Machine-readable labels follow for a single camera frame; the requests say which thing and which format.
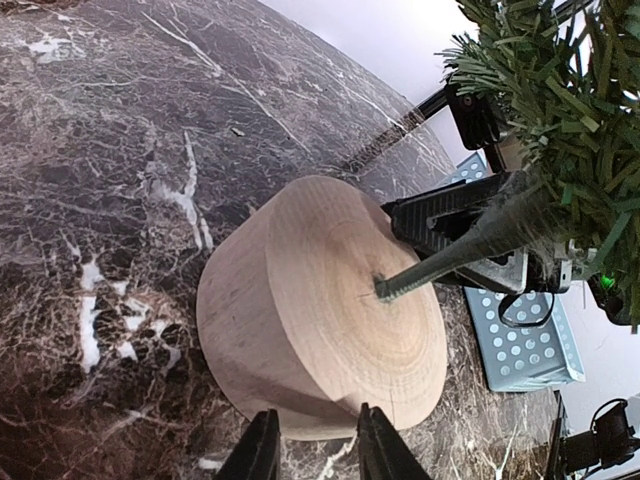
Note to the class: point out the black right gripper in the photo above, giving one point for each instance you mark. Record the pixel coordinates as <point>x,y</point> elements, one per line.
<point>430,221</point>

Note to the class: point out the small green christmas tree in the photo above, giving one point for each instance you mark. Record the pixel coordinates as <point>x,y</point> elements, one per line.
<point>317,304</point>

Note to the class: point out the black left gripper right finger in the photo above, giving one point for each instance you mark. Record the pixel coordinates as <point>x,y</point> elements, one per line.
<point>383,455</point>

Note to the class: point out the light blue plastic basket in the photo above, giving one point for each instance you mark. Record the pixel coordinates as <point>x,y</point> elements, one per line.
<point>520,359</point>

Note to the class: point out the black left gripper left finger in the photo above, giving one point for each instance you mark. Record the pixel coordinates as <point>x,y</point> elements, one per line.
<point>257,454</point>

